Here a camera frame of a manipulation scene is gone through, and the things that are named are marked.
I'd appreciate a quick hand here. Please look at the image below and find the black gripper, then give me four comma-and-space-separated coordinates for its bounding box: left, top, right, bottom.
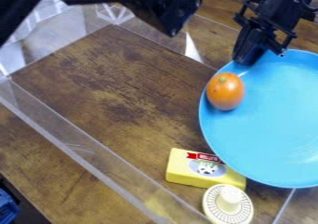
233, 0, 316, 66

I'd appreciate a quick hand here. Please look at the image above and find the orange toy ball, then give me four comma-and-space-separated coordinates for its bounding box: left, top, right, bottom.
206, 72, 245, 111

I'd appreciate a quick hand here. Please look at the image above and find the blue round plastic tray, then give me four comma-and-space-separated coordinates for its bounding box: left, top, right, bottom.
200, 49, 318, 189

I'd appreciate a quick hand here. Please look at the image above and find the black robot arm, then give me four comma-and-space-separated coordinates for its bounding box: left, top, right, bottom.
0, 0, 318, 65

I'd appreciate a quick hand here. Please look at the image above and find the yellow toy butter box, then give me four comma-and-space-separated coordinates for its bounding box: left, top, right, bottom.
166, 148, 248, 190

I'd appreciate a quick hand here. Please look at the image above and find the cream round toy disc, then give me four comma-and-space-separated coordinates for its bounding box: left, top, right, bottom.
204, 184, 256, 224

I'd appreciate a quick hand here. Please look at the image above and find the blue object at corner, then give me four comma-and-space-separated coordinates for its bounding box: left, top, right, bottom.
0, 189, 21, 224

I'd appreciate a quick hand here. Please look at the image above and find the clear acrylic enclosure wall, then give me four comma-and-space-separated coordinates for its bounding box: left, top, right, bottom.
0, 0, 241, 224

